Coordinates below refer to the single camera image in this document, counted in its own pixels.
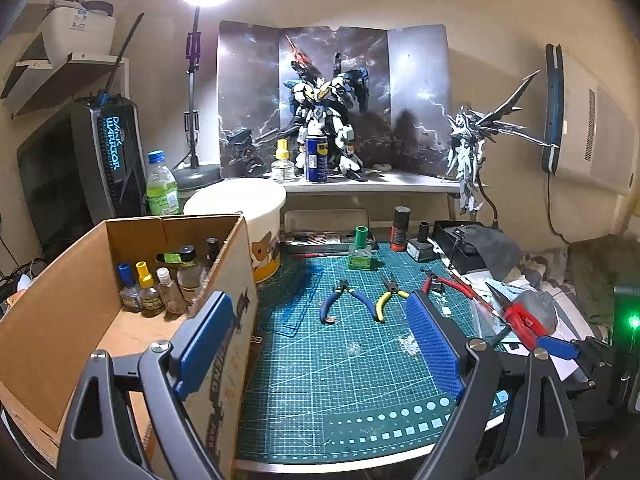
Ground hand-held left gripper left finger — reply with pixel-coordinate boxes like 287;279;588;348
56;291;236;480

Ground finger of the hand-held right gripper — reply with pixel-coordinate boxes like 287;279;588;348
542;335;614;362

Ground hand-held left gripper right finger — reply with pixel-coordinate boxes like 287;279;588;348
404;290;585;480

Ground red handled pliers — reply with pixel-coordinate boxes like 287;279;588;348
421;269;484;304

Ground green cap glass bottle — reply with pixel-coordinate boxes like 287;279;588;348
348;226;379;271

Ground brown cardboard box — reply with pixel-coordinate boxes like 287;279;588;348
0;214;260;480

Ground white papers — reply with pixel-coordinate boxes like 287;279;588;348
450;260;602;382

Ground grey rounded lump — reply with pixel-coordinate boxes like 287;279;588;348
510;290;559;334

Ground white cap clear bottle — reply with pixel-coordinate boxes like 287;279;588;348
156;267;184;317

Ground black lid glass jar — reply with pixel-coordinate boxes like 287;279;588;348
177;245;204;319

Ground yellow cap glass bottle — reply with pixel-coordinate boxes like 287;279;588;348
136;261;162;318

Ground dark green blanket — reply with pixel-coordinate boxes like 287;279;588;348
567;237;631;326

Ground black open box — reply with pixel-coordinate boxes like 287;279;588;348
432;220;501;274

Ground square bottle black cap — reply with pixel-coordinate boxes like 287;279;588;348
407;221;437;264

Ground blue cap glass bottle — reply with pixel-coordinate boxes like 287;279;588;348
118;262;136;312

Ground blue transparent ruler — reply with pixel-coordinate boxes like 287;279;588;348
272;265;326;336

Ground green cutting mat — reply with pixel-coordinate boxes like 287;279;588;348
235;240;516;464

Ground grey cloth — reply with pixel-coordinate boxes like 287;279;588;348
462;225;526;281

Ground black spray can red base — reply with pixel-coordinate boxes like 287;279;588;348
390;206;412;253

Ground dog print paper bucket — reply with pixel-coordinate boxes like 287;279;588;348
182;180;287;285

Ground black gooseneck stand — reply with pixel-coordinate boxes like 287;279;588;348
477;180;504;234

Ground green tea plastic bottle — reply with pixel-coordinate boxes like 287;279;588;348
145;150;181;217

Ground grey metal tin box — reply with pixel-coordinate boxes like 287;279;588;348
282;208;373;257

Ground white desk riser shelf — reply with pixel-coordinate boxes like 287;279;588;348
282;167;464;199

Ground white winged robot model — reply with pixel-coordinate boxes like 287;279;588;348
440;70;561;216

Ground yellow cap cement bottle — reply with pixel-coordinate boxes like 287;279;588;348
271;139;296;181

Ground black computer case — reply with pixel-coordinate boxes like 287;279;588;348
17;96;149;261

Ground blue yellow spray can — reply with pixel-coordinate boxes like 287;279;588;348
305;132;329;184

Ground white blue robot model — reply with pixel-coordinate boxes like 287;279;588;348
282;35;374;181

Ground black desk lamp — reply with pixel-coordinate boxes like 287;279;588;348
172;0;251;194

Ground stormy printed backdrop board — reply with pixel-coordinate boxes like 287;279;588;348
218;21;451;180

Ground long black stick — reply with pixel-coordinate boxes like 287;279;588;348
100;12;146;107

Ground red handled scissors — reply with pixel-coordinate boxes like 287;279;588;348
485;280;544;356

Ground yellow handled pliers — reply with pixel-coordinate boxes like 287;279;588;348
372;272;412;324

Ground blue handled nippers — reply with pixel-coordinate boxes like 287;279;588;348
319;280;374;325

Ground black monitor cable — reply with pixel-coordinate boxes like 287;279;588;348
547;172;572;247

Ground white wall shelf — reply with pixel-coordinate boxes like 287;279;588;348
0;52;131;119

